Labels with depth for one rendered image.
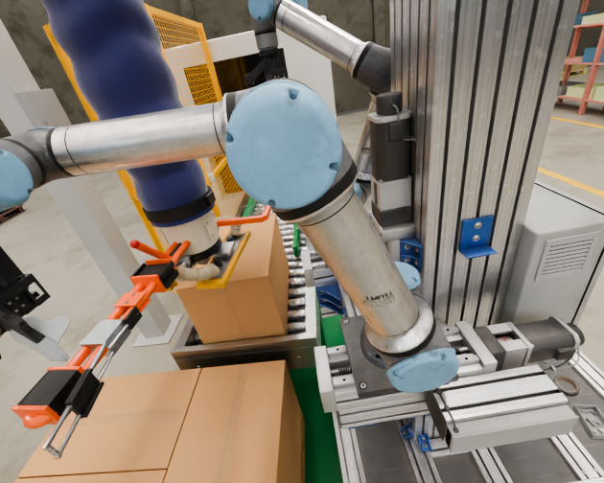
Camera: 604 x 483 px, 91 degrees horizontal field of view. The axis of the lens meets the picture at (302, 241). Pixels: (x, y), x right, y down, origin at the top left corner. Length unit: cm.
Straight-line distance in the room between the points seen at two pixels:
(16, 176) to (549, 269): 107
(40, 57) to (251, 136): 1160
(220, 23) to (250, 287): 927
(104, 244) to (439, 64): 207
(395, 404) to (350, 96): 976
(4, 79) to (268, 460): 205
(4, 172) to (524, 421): 99
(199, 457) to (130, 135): 112
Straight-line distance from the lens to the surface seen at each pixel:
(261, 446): 128
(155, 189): 97
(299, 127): 29
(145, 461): 145
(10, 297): 64
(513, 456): 167
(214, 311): 140
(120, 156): 53
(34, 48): 1189
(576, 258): 101
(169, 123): 49
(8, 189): 50
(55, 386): 75
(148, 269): 96
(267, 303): 133
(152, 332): 269
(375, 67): 92
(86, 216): 222
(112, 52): 93
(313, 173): 30
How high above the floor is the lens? 167
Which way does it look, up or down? 31 degrees down
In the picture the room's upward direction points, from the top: 11 degrees counter-clockwise
